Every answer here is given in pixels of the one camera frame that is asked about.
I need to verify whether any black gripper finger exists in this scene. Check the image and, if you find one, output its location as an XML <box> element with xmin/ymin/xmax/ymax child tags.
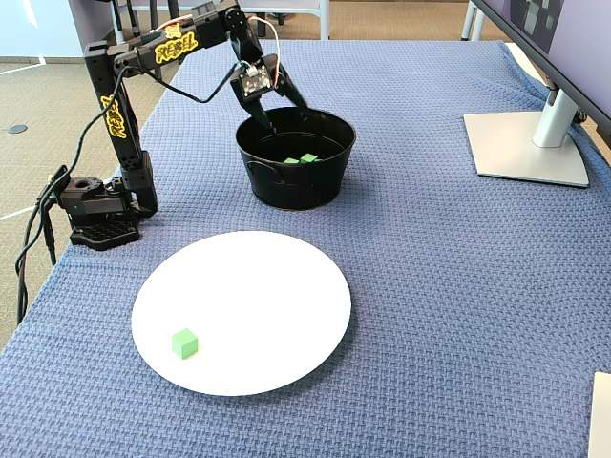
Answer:
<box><xmin>275</xmin><ymin>70</ymin><xmax>311</xmax><ymax>119</ymax></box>
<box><xmin>237</xmin><ymin>94</ymin><xmax>279</xmax><ymax>136</ymax></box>

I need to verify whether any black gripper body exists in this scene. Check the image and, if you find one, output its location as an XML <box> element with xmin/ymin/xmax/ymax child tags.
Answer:
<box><xmin>226</xmin><ymin>25</ymin><xmax>288</xmax><ymax>100</ymax></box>

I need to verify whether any white round plate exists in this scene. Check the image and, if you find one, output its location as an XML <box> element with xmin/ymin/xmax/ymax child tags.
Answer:
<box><xmin>131</xmin><ymin>230</ymin><xmax>353</xmax><ymax>397</ymax></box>

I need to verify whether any black metal bucket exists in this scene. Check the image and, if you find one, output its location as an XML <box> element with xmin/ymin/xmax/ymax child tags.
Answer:
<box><xmin>235</xmin><ymin>106</ymin><xmax>357</xmax><ymax>211</ymax></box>

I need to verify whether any white table leg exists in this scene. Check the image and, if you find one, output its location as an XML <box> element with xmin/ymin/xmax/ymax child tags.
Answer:
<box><xmin>110</xmin><ymin>0</ymin><xmax>129</xmax><ymax>49</ymax></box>

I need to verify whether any grey desk leg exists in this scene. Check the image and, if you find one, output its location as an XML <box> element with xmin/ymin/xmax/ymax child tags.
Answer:
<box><xmin>460</xmin><ymin>0</ymin><xmax>480</xmax><ymax>43</ymax></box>

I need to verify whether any blue woven table cloth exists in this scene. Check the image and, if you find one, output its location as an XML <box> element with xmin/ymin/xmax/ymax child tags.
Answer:
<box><xmin>0</xmin><ymin>38</ymin><xmax>611</xmax><ymax>458</ymax></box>

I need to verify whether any computer monitor with silver stand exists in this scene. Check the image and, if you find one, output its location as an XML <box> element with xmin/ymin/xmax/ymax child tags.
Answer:
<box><xmin>463</xmin><ymin>0</ymin><xmax>611</xmax><ymax>188</ymax></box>

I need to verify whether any black table clamp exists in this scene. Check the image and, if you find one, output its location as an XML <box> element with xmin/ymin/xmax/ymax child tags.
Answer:
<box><xmin>39</xmin><ymin>199</ymin><xmax>59</xmax><ymax>267</ymax></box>

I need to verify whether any white flat board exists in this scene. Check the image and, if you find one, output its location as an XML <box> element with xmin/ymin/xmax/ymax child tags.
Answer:
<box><xmin>587</xmin><ymin>370</ymin><xmax>611</xmax><ymax>458</ymax></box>

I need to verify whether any small wrist camera circuit board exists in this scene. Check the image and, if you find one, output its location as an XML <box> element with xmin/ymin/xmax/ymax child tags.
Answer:
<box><xmin>240</xmin><ymin>60</ymin><xmax>280</xmax><ymax>100</ymax></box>

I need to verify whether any white red servo wire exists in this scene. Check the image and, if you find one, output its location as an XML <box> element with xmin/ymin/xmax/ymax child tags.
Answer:
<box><xmin>246</xmin><ymin>16</ymin><xmax>283</xmax><ymax>90</ymax></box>

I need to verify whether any thin black camera cable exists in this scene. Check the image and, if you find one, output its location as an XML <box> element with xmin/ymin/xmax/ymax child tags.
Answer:
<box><xmin>47</xmin><ymin>61</ymin><xmax>244</xmax><ymax>192</ymax></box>

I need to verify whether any thick black base cable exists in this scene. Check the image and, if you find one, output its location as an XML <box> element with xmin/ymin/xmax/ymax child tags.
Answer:
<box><xmin>13</xmin><ymin>188</ymin><xmax>53</xmax><ymax>328</ymax></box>

